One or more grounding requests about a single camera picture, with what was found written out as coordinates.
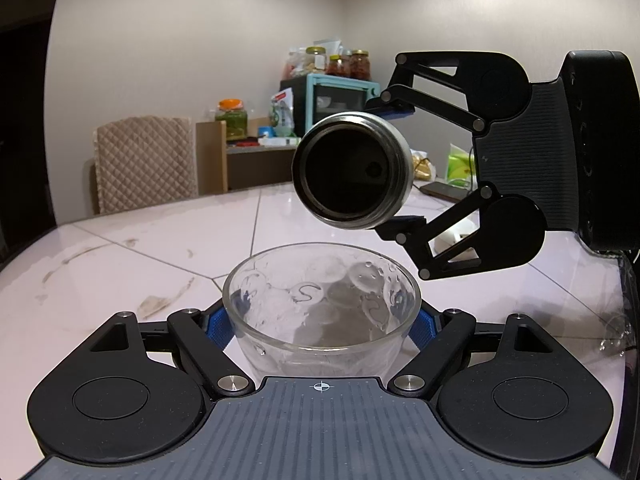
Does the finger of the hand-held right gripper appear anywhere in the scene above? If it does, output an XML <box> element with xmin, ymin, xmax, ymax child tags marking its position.
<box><xmin>374</xmin><ymin>185</ymin><xmax>496</xmax><ymax>281</ymax></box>
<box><xmin>365</xmin><ymin>51</ymin><xmax>487</xmax><ymax>134</ymax></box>

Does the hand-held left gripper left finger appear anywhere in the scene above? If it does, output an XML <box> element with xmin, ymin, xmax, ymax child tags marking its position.
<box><xmin>89</xmin><ymin>301</ymin><xmax>254</xmax><ymax>397</ymax></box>

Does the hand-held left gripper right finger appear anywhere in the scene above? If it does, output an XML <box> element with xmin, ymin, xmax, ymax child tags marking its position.
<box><xmin>389</xmin><ymin>305</ymin><xmax>551</xmax><ymax>397</ymax></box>

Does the clear glass bowl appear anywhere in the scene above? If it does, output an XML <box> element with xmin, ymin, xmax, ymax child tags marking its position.
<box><xmin>222</xmin><ymin>243</ymin><xmax>421</xmax><ymax>377</ymax></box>

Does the stainless steel bottle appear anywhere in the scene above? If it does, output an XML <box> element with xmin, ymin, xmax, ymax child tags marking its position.
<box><xmin>292</xmin><ymin>111</ymin><xmax>416</xmax><ymax>231</ymax></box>

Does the crumpled white tissue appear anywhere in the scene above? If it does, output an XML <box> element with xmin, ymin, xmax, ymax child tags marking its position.
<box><xmin>434</xmin><ymin>214</ymin><xmax>482</xmax><ymax>262</ymax></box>

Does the black smartphone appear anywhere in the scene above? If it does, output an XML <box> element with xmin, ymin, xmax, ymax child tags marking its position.
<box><xmin>419</xmin><ymin>181</ymin><xmax>472</xmax><ymax>204</ymax></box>

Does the gold foil wrapped item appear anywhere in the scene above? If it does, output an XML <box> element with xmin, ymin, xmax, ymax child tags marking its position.
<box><xmin>411</xmin><ymin>150</ymin><xmax>437</xmax><ymax>181</ymax></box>

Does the green tissue packet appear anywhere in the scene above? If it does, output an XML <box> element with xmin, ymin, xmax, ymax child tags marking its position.
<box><xmin>446</xmin><ymin>143</ymin><xmax>476</xmax><ymax>184</ymax></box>

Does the tall red-filled glass jar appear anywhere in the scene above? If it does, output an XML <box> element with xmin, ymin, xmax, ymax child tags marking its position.
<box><xmin>349</xmin><ymin>49</ymin><xmax>372</xmax><ymax>81</ymax></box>

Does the teal toaster oven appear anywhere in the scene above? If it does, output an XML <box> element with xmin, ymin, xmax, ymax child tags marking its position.
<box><xmin>279</xmin><ymin>73</ymin><xmax>380</xmax><ymax>137</ymax></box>

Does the glass jar with gold lid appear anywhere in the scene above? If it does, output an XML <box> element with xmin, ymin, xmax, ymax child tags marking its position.
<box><xmin>305</xmin><ymin>46</ymin><xmax>327</xmax><ymax>75</ymax></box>

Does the clear bag of snacks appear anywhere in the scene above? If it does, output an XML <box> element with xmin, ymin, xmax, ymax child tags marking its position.
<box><xmin>282</xmin><ymin>48</ymin><xmax>308</xmax><ymax>81</ymax></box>

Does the white and red packet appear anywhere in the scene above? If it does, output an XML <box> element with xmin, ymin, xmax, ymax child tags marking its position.
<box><xmin>269</xmin><ymin>87</ymin><xmax>297</xmax><ymax>137</ymax></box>

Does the wooden shelf cabinet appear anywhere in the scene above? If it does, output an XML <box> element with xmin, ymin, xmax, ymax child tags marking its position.
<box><xmin>195</xmin><ymin>117</ymin><xmax>302</xmax><ymax>196</ymax></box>

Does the beige quilted chair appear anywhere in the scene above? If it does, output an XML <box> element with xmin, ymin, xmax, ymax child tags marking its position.
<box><xmin>92</xmin><ymin>115</ymin><xmax>199</xmax><ymax>216</ymax></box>

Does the clear plastic wrap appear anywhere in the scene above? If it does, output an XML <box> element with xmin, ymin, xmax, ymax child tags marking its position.
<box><xmin>599</xmin><ymin>254</ymin><xmax>637</xmax><ymax>357</ymax></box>

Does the green jar with orange lid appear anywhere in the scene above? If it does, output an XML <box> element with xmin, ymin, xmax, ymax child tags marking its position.
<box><xmin>215</xmin><ymin>98</ymin><xmax>250</xmax><ymax>142</ymax></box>

